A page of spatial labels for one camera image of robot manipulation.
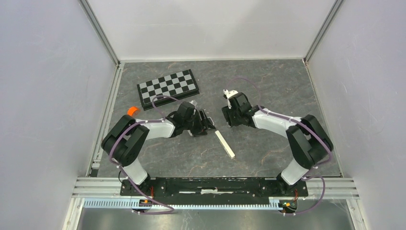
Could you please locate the orange plastic cup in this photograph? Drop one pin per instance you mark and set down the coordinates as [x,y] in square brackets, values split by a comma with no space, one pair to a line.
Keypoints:
[133,111]

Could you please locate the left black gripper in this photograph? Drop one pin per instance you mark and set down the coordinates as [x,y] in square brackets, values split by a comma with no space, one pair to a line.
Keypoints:
[202,125]

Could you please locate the white toothed cable duct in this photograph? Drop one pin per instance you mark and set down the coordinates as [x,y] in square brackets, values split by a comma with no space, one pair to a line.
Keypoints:
[143,204]

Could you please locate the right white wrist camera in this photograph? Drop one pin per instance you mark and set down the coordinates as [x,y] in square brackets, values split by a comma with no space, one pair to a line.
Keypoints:
[228,94]

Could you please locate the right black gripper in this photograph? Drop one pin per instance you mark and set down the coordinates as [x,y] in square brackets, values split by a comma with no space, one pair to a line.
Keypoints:
[227,111]

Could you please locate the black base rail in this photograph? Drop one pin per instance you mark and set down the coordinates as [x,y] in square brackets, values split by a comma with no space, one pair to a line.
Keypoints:
[220,190]

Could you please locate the slim white remote control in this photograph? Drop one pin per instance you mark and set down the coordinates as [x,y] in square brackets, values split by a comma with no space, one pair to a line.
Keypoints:
[225,145]

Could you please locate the black white chessboard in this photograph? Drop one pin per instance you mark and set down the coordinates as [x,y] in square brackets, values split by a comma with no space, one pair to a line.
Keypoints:
[178,85]

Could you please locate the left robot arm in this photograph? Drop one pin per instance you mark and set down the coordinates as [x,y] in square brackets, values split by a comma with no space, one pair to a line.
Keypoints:
[125,140]

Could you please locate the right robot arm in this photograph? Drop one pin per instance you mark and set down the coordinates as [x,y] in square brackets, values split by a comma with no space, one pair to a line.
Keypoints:
[309,142]

